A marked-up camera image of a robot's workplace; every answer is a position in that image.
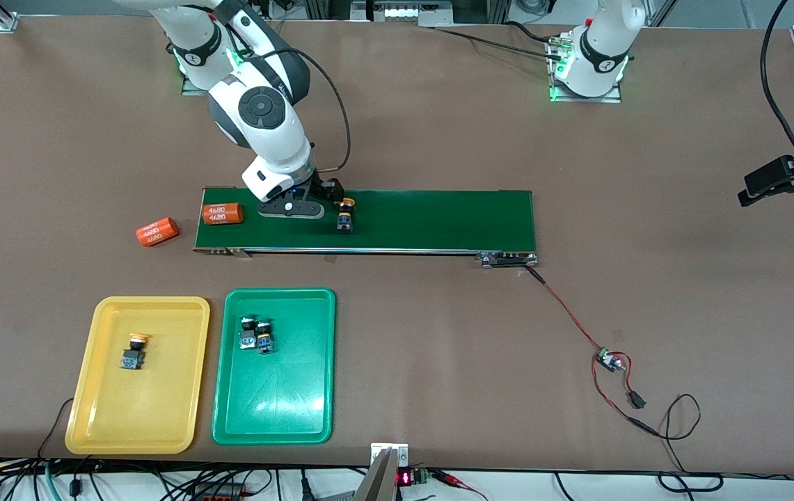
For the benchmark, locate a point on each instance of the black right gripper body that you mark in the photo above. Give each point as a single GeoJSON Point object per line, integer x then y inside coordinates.
{"type": "Point", "coordinates": [328, 190]}

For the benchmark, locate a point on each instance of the yellow push button switch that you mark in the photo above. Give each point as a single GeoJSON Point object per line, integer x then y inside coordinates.
{"type": "Point", "coordinates": [134, 355]}
{"type": "Point", "coordinates": [346, 219]}

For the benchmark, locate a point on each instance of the orange cylinder white 4680 print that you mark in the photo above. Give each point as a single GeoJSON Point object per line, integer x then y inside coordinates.
{"type": "Point", "coordinates": [223, 213]}
{"type": "Point", "coordinates": [157, 232]}

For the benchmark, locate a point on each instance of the green push button switch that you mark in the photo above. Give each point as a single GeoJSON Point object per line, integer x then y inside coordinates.
{"type": "Point", "coordinates": [266, 341]}
{"type": "Point", "coordinates": [248, 337]}

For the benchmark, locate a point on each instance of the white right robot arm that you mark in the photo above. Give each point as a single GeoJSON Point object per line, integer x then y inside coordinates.
{"type": "Point", "coordinates": [264, 118]}

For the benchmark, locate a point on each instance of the green belt conveyor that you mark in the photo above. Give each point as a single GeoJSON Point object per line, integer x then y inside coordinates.
{"type": "Point", "coordinates": [438, 223]}

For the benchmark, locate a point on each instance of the silver electronics box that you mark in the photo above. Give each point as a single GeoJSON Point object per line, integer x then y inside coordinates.
{"type": "Point", "coordinates": [403, 12]}

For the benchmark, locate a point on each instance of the green plastic tray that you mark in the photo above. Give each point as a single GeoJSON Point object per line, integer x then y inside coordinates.
{"type": "Point", "coordinates": [292, 396]}

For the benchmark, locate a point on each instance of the small motor controller board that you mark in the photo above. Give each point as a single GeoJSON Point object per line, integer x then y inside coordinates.
{"type": "Point", "coordinates": [607, 359]}

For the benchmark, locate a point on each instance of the yellow plastic tray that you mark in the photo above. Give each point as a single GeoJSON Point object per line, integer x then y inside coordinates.
{"type": "Point", "coordinates": [160, 403]}

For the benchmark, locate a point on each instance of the red LED display module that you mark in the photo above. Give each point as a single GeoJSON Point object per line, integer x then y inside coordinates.
{"type": "Point", "coordinates": [405, 479]}

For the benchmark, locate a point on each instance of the red clip lead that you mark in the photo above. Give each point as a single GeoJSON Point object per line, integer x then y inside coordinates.
{"type": "Point", "coordinates": [452, 479]}

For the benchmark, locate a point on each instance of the orange power strip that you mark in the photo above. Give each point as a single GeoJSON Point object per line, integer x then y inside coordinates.
{"type": "Point", "coordinates": [219, 495]}

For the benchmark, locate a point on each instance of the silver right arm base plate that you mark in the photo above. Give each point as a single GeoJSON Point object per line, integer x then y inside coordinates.
{"type": "Point", "coordinates": [191, 87]}

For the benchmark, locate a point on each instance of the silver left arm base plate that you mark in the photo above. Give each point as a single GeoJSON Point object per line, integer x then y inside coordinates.
{"type": "Point", "coordinates": [605, 98]}

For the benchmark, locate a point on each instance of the silver camera mount bracket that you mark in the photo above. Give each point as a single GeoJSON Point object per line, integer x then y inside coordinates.
{"type": "Point", "coordinates": [388, 456]}

